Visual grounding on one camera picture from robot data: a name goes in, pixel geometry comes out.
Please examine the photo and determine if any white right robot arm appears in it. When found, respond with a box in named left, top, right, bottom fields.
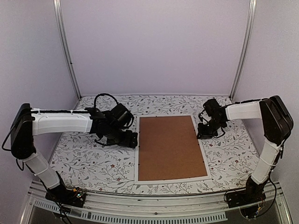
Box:
left=197, top=95, right=294, bottom=185

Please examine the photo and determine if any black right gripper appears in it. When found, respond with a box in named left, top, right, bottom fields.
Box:
left=198, top=118, right=225, bottom=139

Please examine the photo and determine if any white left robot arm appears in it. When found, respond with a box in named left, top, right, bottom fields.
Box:
left=5, top=103, right=138, bottom=203

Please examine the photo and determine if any aluminium corner post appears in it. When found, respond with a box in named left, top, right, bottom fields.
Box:
left=53, top=0, right=82, bottom=99
left=229, top=0, right=257, bottom=100

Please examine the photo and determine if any right aluminium corner post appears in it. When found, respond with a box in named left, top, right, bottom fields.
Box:
left=229, top=0, right=257, bottom=100

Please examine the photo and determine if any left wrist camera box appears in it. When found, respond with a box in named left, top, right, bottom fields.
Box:
left=111, top=103, right=134, bottom=129

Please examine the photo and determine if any brown frame backing board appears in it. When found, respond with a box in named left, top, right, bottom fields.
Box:
left=137, top=116, right=208, bottom=182

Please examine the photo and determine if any left aluminium corner post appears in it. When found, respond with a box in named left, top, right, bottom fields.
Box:
left=53, top=0, right=82, bottom=99

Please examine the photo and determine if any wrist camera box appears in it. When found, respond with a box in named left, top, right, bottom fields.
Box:
left=203, top=98, right=221, bottom=117
left=111, top=103, right=134, bottom=129

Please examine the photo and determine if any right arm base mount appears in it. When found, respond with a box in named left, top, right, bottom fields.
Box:
left=224, top=177, right=268, bottom=208

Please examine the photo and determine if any floral patterned table mat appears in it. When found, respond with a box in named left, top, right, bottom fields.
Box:
left=50, top=95, right=259, bottom=195

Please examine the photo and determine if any front aluminium rail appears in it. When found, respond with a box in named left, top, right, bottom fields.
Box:
left=20, top=181, right=295, bottom=224

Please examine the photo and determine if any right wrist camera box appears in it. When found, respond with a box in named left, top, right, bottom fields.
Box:
left=203, top=98, right=221, bottom=117

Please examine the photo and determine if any white picture frame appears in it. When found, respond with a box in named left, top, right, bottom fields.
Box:
left=134, top=114, right=211, bottom=185

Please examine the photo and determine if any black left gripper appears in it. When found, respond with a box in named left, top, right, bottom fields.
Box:
left=106, top=126, right=138, bottom=149

